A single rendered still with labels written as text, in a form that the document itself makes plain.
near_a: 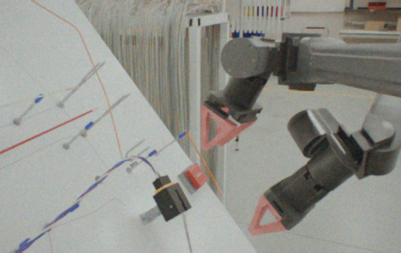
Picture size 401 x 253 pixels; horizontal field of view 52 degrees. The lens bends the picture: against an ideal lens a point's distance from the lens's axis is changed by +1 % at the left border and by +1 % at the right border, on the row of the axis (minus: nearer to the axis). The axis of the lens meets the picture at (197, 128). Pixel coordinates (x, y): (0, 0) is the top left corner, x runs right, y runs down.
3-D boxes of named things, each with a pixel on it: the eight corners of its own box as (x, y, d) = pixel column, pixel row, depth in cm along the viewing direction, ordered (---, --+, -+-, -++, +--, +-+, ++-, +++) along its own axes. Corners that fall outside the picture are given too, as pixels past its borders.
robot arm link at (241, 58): (317, 90, 64) (323, 34, 62) (300, 97, 54) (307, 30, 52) (246, 84, 69) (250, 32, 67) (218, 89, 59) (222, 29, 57)
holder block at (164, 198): (166, 222, 76) (180, 214, 74) (151, 196, 77) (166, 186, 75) (178, 215, 80) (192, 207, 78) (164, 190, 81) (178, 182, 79)
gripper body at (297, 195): (260, 194, 62) (294, 165, 59) (282, 181, 71) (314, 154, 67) (288, 230, 60) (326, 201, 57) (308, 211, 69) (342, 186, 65)
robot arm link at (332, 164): (350, 162, 56) (370, 170, 59) (325, 127, 60) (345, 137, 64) (313, 191, 59) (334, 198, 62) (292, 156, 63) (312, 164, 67)
